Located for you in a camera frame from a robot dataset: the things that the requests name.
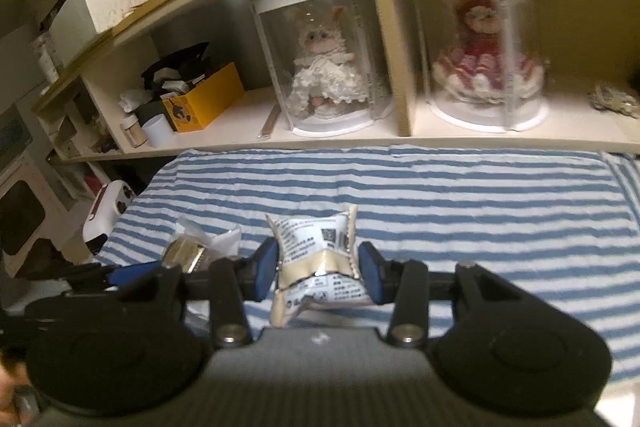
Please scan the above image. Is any beige rope trinket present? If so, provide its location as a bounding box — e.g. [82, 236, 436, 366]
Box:
[589, 83, 640, 115]

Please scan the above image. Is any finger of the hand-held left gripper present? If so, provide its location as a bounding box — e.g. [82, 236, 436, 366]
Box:
[62, 261, 168, 295]

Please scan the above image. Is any white dress doll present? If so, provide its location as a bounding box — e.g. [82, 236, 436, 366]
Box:
[290, 7, 368, 118]

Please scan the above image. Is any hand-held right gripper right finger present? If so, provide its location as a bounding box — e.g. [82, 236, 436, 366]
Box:
[357, 242, 506, 349]

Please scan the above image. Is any black box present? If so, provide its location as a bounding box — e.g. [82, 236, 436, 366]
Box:
[137, 99, 168, 122]

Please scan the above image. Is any white crumpled tissue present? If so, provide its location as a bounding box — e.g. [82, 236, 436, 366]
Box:
[119, 88, 151, 112]

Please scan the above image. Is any clear packet with brown cake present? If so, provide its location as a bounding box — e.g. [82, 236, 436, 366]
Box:
[162, 216, 243, 280]

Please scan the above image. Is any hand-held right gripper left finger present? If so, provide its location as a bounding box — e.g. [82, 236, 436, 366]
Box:
[145, 238, 280, 350]

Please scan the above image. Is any small brown jar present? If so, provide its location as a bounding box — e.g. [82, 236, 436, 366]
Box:
[120, 116, 148, 148]

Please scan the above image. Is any white cup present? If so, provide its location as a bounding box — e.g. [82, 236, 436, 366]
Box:
[141, 114, 176, 148]

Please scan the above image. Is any white doll in case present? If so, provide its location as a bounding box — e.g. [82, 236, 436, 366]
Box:
[251, 0, 396, 138]

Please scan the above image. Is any black bag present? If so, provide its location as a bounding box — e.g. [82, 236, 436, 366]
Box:
[140, 42, 211, 90]

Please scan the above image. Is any clear plastic jar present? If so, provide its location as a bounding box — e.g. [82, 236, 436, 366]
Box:
[32, 32, 63, 82]

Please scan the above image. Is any yellow box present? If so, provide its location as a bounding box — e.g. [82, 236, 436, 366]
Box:
[162, 62, 246, 134]

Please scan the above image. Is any red dress doll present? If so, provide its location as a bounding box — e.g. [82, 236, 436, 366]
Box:
[432, 0, 546, 100]

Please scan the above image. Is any white small heater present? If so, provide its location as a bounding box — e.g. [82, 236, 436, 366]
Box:
[81, 179, 135, 255]

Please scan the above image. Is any white cardboard box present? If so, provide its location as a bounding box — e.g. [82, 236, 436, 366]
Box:
[50, 0, 196, 65]

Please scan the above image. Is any white cabinet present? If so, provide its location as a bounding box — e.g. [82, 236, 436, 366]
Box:
[0, 104, 68, 278]

